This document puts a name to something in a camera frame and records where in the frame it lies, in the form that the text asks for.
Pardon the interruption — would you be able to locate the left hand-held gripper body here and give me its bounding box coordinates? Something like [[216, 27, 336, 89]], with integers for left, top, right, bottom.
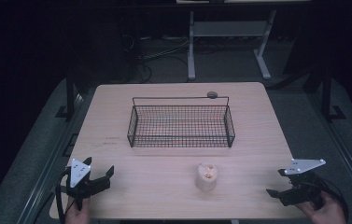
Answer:
[[65, 158, 111, 211]]

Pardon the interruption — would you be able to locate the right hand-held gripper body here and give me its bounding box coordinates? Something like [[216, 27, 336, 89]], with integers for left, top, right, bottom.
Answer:
[[277, 158, 325, 207]]

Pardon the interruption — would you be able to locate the black wire basket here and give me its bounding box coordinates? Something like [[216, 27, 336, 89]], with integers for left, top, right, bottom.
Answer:
[[126, 95, 236, 149]]

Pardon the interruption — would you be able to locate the person's right hand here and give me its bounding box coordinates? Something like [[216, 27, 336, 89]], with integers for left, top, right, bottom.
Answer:
[[294, 190, 347, 224]]

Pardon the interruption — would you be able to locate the person's left hand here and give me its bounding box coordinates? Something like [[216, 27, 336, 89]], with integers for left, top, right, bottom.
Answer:
[[64, 196, 92, 224]]

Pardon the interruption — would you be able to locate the black metal stand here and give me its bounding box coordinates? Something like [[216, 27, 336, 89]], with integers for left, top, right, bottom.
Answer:
[[318, 65, 347, 123], [55, 72, 85, 121]]

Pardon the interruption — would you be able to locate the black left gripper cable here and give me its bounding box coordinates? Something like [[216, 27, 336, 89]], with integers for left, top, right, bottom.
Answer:
[[54, 167, 73, 224]]

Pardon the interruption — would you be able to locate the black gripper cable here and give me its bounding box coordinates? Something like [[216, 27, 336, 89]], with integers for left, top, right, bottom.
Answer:
[[315, 176, 350, 224], [54, 167, 73, 224]]

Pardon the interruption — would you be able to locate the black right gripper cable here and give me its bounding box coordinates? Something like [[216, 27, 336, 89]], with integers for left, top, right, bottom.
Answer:
[[315, 176, 350, 224]]

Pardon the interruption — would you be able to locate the bundle of floor cables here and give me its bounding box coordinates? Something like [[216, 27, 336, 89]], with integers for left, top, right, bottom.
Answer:
[[120, 33, 194, 84]]

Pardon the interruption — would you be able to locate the white metal desk frame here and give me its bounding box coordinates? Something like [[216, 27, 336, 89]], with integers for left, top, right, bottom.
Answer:
[[187, 8, 278, 82]]

